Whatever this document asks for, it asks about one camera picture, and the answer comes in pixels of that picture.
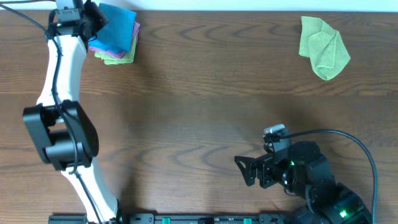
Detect blue microfiber cloth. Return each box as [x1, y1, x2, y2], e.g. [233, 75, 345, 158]
[88, 3, 136, 52]

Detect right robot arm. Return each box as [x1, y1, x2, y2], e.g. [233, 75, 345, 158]
[234, 139, 373, 224]

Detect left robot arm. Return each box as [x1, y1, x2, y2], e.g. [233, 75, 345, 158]
[23, 1, 126, 223]

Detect purple folded cloth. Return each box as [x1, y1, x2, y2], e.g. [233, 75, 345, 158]
[89, 22, 141, 58]

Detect light green folded cloth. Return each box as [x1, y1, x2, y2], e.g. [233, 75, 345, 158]
[95, 34, 138, 65]

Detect olive green crumpled cloth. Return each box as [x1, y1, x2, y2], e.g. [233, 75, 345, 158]
[299, 16, 351, 80]

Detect right black cable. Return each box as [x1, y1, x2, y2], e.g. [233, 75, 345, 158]
[267, 129, 379, 224]

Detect black cable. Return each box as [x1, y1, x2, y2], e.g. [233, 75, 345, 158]
[0, 0, 103, 224]
[267, 129, 379, 224]

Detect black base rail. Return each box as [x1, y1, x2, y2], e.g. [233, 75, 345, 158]
[47, 213, 299, 224]

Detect left black cable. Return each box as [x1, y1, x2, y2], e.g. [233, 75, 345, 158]
[0, 0, 103, 224]

